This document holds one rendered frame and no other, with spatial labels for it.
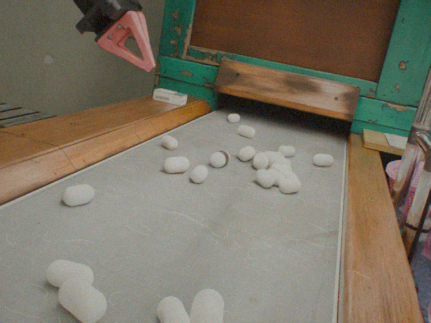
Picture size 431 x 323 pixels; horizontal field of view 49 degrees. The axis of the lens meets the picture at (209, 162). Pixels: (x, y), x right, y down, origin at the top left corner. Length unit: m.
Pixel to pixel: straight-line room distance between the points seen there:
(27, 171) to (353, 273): 0.32
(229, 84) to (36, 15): 1.36
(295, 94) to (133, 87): 1.14
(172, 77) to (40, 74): 1.20
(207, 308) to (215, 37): 0.86
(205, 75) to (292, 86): 0.21
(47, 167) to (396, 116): 0.75
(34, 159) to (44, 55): 1.72
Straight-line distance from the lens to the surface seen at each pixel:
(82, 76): 2.15
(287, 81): 1.02
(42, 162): 0.54
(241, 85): 1.03
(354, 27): 1.07
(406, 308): 0.38
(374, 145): 0.92
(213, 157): 0.66
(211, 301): 0.32
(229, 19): 1.10
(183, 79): 1.12
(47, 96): 2.25
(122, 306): 0.34
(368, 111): 1.06
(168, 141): 0.71
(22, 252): 0.39
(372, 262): 0.43
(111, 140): 0.66
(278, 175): 0.63
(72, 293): 0.32
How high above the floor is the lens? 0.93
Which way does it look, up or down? 16 degrees down
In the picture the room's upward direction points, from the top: 11 degrees clockwise
